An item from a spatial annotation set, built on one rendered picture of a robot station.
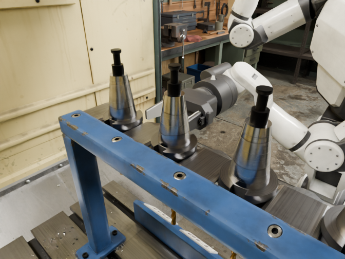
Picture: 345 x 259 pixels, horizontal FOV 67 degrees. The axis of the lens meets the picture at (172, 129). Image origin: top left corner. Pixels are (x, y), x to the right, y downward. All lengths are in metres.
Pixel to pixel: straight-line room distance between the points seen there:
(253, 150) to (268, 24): 0.73
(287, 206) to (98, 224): 0.39
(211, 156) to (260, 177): 0.08
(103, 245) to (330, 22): 0.75
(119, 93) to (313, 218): 0.28
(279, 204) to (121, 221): 0.46
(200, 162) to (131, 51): 0.74
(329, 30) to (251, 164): 0.58
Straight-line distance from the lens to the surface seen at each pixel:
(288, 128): 0.68
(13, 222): 0.90
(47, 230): 0.72
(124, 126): 0.40
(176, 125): 0.32
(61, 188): 0.94
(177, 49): 2.49
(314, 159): 0.67
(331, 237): 0.27
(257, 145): 0.26
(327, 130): 0.71
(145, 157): 0.32
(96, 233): 0.59
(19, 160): 0.92
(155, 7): 1.07
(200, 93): 0.56
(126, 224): 0.68
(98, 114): 0.45
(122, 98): 0.39
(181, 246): 0.59
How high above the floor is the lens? 1.41
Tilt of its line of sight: 30 degrees down
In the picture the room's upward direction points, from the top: straight up
